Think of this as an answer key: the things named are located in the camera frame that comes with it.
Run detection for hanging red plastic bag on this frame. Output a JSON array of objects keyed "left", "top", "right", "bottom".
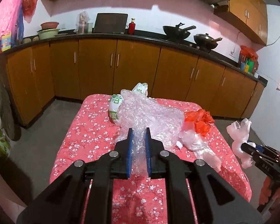
[{"left": 21, "top": 0, "right": 38, "bottom": 23}]

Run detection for white green shopping bag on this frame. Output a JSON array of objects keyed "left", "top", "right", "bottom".
[{"left": 108, "top": 83, "right": 148, "bottom": 125}]

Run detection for green basin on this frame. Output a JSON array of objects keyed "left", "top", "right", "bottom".
[{"left": 37, "top": 28, "right": 59, "bottom": 40}]

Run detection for black wok with lid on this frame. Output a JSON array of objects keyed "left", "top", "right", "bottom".
[{"left": 194, "top": 33, "right": 223, "bottom": 50}]

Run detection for black countertop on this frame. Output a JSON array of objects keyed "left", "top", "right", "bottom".
[{"left": 2, "top": 29, "right": 268, "bottom": 86}]

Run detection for lower wooden cabinets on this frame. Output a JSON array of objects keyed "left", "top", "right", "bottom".
[{"left": 7, "top": 38, "right": 265, "bottom": 125}]

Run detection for red basin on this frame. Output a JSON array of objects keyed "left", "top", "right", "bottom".
[{"left": 41, "top": 22, "right": 59, "bottom": 30}]

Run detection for green yellow containers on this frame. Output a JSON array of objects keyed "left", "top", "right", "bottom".
[{"left": 240, "top": 58, "right": 255, "bottom": 73}]

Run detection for pink hanging cloth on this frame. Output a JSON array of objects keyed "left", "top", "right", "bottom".
[{"left": 0, "top": 0, "right": 25, "bottom": 52}]

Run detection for clear jar in bag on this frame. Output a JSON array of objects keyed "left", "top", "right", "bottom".
[{"left": 76, "top": 11, "right": 92, "bottom": 34}]

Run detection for pink plastic bag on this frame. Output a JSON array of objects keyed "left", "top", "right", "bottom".
[{"left": 227, "top": 118, "right": 256, "bottom": 169}]

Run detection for clear bubble wrap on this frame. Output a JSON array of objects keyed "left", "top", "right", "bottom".
[{"left": 116, "top": 89, "right": 185, "bottom": 176}]

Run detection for red floral tablecloth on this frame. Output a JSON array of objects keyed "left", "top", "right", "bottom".
[{"left": 49, "top": 94, "right": 253, "bottom": 224}]

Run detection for upper wooden cabinets right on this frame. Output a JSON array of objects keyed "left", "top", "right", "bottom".
[{"left": 214, "top": 0, "right": 267, "bottom": 46}]

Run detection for red bottle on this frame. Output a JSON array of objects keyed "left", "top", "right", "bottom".
[{"left": 128, "top": 18, "right": 136, "bottom": 35}]

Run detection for red plastic bag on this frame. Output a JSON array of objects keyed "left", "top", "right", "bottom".
[
  {"left": 185, "top": 109, "right": 215, "bottom": 136},
  {"left": 21, "top": 0, "right": 38, "bottom": 23}
]

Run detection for red bag on counter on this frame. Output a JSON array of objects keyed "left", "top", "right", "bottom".
[{"left": 239, "top": 45, "right": 259, "bottom": 62}]

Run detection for clear plastic bag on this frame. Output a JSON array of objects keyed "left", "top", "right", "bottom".
[{"left": 176, "top": 121, "right": 222, "bottom": 172}]

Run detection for black wok left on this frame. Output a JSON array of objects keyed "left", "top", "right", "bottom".
[{"left": 163, "top": 23, "right": 196, "bottom": 41}]

